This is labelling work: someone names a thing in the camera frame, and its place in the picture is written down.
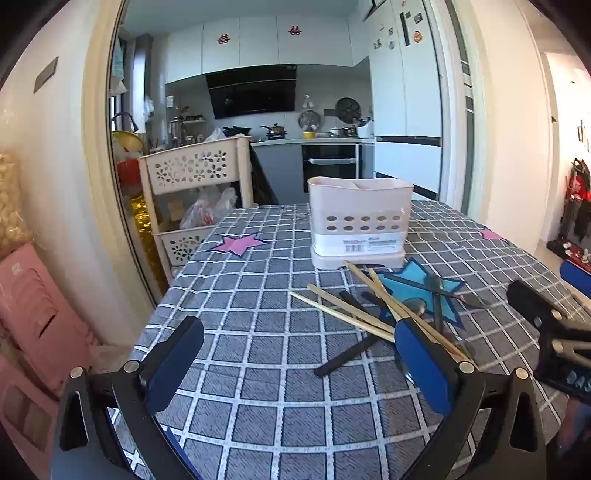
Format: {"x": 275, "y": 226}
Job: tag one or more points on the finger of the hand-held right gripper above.
{"x": 531, "y": 300}
{"x": 547, "y": 369}

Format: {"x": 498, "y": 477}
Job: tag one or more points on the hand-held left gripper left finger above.
{"x": 175, "y": 360}

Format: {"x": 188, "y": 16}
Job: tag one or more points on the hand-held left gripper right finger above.
{"x": 425, "y": 369}

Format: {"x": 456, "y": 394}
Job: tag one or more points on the wooden chopstick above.
{"x": 383, "y": 292}
{"x": 332, "y": 297}
{"x": 360, "y": 275}
{"x": 323, "y": 308}

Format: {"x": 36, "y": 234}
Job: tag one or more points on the white plastic utensil holder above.
{"x": 360, "y": 203}

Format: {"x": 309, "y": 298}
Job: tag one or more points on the grey checkered tablecloth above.
{"x": 258, "y": 323}

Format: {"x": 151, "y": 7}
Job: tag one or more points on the red and black hanging bags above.
{"x": 577, "y": 184}

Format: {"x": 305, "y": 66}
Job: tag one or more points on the gold foil wrap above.
{"x": 145, "y": 230}

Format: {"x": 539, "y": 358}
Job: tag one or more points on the clear plastic bag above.
{"x": 207, "y": 210}

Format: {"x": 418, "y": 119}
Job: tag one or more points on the pink plastic stool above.
{"x": 32, "y": 304}

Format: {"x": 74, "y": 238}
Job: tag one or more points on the red plastic basket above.
{"x": 129, "y": 173}

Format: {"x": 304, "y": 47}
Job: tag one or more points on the white plastic trolley rack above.
{"x": 194, "y": 166}

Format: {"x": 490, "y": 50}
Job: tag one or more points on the black trash bag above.
{"x": 261, "y": 180}

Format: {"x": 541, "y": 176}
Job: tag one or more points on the grey kitchen counter cabinet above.
{"x": 281, "y": 170}

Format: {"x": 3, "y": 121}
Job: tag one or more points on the beige textured bag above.
{"x": 11, "y": 207}

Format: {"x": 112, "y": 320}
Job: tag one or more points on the white plastic bag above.
{"x": 214, "y": 136}

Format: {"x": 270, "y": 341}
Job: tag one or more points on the black built-in oven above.
{"x": 330, "y": 159}

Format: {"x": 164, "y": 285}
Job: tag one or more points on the metal kettle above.
{"x": 177, "y": 129}

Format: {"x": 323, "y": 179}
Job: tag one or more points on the white refrigerator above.
{"x": 401, "y": 101}

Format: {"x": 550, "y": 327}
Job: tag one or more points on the black wok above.
{"x": 236, "y": 130}

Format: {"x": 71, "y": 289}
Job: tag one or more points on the white rice cooker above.
{"x": 364, "y": 130}

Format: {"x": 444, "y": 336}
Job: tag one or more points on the small metal pot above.
{"x": 348, "y": 132}

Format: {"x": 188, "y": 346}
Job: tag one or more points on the metal pot with lid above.
{"x": 275, "y": 132}

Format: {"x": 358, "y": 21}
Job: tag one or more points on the metal kitchen faucet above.
{"x": 123, "y": 113}

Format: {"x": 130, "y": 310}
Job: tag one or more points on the round black hanging pan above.
{"x": 347, "y": 110}

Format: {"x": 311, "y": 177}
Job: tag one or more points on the round grey pot lid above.
{"x": 309, "y": 120}

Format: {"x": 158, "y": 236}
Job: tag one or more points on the black range hood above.
{"x": 251, "y": 92}

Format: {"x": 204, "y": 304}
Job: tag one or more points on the group of fridge magnets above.
{"x": 418, "y": 36}

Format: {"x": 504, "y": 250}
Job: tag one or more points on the black bar fridge magnet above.
{"x": 405, "y": 27}

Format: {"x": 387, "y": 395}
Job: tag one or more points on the red paper decal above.
{"x": 224, "y": 38}
{"x": 293, "y": 30}

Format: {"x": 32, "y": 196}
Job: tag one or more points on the white upper kitchen cabinets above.
{"x": 258, "y": 41}

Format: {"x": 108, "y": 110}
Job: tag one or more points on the wall coat hooks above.
{"x": 582, "y": 134}

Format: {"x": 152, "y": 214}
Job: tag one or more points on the small wall spice shelf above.
{"x": 194, "y": 119}

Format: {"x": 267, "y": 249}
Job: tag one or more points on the grey wall switch plate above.
{"x": 46, "y": 74}

